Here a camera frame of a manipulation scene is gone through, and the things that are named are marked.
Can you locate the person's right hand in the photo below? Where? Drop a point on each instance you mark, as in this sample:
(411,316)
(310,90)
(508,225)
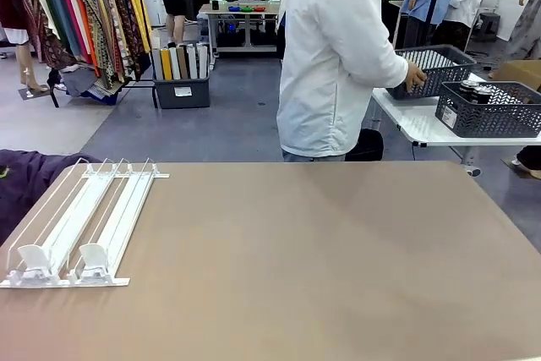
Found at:
(416,78)

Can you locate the dark grey plastic basket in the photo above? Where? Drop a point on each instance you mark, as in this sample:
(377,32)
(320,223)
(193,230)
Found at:
(444,75)
(486,118)

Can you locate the person's right forearm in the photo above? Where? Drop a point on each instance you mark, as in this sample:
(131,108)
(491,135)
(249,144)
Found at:
(380,61)

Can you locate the white side table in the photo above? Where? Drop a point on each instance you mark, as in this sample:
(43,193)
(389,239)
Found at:
(418,120)

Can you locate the black padded stool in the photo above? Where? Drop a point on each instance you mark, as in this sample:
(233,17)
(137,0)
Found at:
(365,145)

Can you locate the person in white jacket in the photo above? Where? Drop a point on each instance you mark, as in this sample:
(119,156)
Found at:
(329,61)

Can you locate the black step stool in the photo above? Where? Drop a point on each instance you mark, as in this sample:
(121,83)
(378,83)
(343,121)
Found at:
(489,27)

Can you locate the brown cardboard box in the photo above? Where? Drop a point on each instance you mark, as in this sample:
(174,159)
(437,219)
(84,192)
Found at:
(520,71)

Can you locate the white sneaker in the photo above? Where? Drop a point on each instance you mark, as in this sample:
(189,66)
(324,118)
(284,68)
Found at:
(474,172)

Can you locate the bystander legs dark trousers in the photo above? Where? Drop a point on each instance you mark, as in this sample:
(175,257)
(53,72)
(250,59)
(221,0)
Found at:
(528,160)

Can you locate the red bowl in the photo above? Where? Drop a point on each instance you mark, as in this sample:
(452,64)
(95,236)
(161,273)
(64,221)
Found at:
(258,9)

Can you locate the green bowl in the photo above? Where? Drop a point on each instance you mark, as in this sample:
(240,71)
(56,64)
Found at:
(245,8)

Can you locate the grey workbench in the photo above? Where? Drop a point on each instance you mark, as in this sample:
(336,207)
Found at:
(236,13)

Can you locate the blue bowl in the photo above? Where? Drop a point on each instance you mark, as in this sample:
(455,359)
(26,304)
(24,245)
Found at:
(233,8)

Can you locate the small black device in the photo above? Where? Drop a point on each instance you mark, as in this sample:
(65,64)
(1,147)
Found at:
(215,5)

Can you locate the white flat board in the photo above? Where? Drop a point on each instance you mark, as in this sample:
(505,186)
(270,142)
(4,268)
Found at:
(192,61)
(202,61)
(174,64)

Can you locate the brown flat board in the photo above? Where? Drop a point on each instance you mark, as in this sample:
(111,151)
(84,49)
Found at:
(183,63)

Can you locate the grey storage bin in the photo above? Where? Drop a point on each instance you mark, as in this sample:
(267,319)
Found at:
(181,92)

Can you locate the yellow flat board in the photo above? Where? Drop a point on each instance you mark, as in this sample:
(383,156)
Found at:
(166,65)

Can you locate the grey flat board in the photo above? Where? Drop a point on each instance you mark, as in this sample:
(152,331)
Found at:
(157,65)

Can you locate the white air purifier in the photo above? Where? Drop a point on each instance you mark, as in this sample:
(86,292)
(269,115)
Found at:
(152,8)

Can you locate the black clothes rack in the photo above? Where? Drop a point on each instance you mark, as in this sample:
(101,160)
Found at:
(141,86)

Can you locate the yellow hanging garment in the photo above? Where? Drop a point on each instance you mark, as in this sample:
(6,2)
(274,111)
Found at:
(135,1)

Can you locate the dark brown patterned garment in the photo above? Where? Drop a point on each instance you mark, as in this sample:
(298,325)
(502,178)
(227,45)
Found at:
(120,18)

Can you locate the blue cloth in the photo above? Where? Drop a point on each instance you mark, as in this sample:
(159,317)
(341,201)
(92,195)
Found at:
(103,96)

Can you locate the olive patterned garment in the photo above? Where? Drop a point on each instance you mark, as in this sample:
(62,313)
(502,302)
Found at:
(95,1)

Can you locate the orange hanging garment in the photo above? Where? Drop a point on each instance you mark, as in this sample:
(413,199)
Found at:
(88,35)

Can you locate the grey clothes pile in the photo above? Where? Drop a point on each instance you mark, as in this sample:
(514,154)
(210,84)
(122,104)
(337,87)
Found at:
(78,80)

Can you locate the brown patterned shawl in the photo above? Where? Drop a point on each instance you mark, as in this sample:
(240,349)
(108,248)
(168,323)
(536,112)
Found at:
(42,35)

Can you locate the dark purple cloth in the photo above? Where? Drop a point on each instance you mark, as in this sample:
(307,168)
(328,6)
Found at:
(25,183)

